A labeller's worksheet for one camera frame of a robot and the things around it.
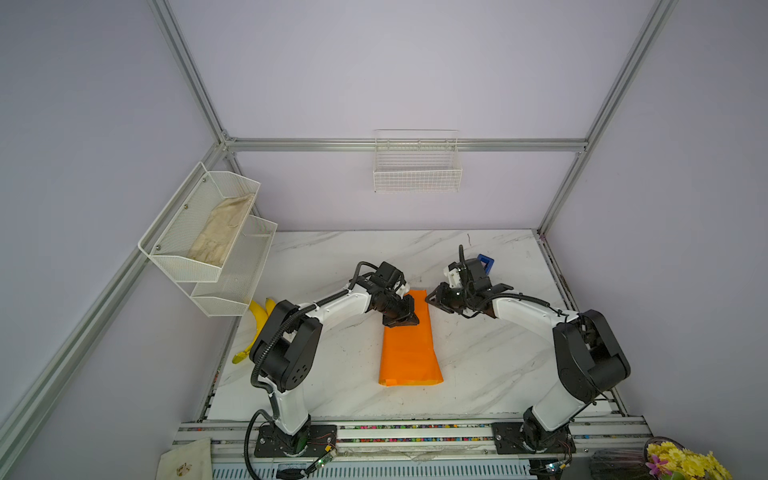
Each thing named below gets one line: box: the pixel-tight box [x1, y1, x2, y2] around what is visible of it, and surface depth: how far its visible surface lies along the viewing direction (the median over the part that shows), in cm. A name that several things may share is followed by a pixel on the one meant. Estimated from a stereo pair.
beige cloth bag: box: [156, 437, 213, 480], surface depth 71 cm
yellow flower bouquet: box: [644, 436, 733, 480], surface depth 52 cm
